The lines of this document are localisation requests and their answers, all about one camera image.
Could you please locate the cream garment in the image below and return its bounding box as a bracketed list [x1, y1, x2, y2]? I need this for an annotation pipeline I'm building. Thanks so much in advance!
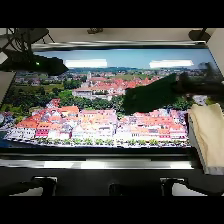
[187, 102, 224, 176]

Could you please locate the silver frame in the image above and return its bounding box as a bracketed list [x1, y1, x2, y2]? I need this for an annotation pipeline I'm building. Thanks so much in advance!
[0, 155, 205, 197]

